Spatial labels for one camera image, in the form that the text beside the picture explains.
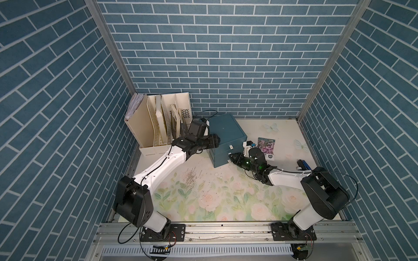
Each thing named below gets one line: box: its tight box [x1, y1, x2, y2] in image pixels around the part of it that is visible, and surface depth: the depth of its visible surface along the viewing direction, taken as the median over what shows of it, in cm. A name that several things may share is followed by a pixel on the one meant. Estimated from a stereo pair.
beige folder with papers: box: [124, 92, 155, 148], surface depth 88 cm
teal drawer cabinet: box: [206, 113, 248, 169], surface depth 86 cm
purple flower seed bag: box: [257, 137, 276, 161], surface depth 107 cm
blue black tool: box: [297, 159, 312, 171], surface depth 96 cm
